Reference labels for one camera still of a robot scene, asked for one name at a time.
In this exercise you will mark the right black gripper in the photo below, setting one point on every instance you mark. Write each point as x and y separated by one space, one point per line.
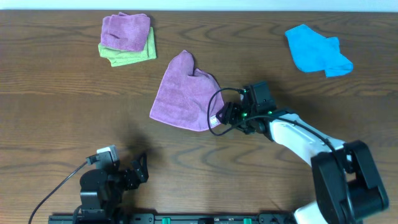
234 113

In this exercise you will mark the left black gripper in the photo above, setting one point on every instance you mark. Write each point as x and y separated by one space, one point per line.
131 175

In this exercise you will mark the purple microfiber cloth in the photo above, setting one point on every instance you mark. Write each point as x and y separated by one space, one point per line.
188 97

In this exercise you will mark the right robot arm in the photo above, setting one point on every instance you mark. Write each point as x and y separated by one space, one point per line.
348 186

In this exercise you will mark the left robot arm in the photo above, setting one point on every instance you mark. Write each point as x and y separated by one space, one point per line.
102 189

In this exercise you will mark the blue microfiber cloth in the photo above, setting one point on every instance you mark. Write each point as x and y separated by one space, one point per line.
312 52

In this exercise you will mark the folded green cloth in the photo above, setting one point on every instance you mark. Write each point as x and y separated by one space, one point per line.
118 57

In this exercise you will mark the folded purple cloth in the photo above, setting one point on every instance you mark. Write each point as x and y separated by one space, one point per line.
125 32

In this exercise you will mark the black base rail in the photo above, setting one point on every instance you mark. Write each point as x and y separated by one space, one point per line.
148 218

